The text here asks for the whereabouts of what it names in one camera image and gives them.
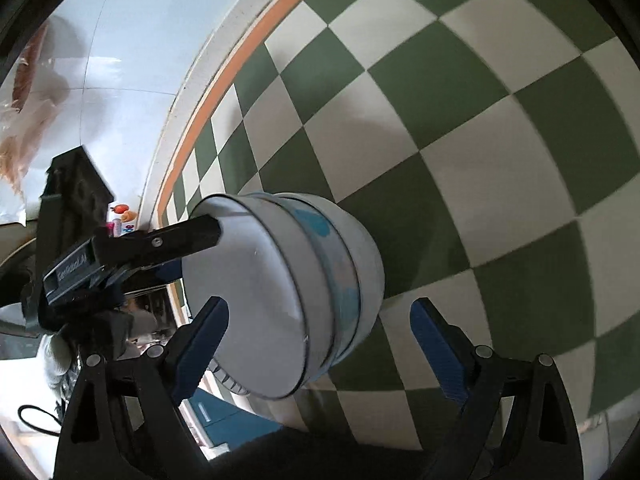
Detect white bowl pink pattern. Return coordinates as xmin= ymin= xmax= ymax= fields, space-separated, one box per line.
xmin=279 ymin=193 xmax=385 ymax=361

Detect white bowl blue pattern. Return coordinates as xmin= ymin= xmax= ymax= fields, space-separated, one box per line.
xmin=250 ymin=192 xmax=361 ymax=372

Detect plastic bag orange contents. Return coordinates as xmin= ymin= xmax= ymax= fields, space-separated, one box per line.
xmin=1 ymin=99 xmax=58 ymax=203

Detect plastic bag red contents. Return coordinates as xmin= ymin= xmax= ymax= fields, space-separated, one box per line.
xmin=8 ymin=14 xmax=89 ymax=111

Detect white plate blue stripes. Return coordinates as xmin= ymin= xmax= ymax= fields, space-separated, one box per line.
xmin=208 ymin=359 xmax=248 ymax=396

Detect colourful wall stickers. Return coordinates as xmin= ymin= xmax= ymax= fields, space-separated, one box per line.
xmin=107 ymin=204 xmax=138 ymax=237

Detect green white checkered tablecloth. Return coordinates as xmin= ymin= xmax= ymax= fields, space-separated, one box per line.
xmin=160 ymin=0 xmax=639 ymax=448

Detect white bowl dark rim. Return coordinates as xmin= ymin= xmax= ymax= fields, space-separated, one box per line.
xmin=182 ymin=194 xmax=334 ymax=399

